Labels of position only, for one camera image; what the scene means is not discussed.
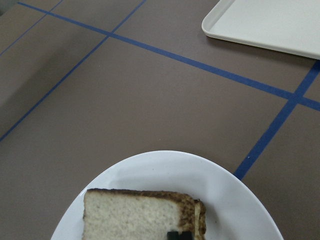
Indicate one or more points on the white round plate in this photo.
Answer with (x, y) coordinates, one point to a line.
(233, 212)

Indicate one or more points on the bread slice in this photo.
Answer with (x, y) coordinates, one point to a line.
(122, 214)

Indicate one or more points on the cream bear serving tray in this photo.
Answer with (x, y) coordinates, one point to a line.
(288, 26)

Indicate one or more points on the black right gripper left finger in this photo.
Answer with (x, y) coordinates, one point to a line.
(172, 235)

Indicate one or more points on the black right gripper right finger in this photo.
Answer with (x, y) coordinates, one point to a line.
(186, 235)

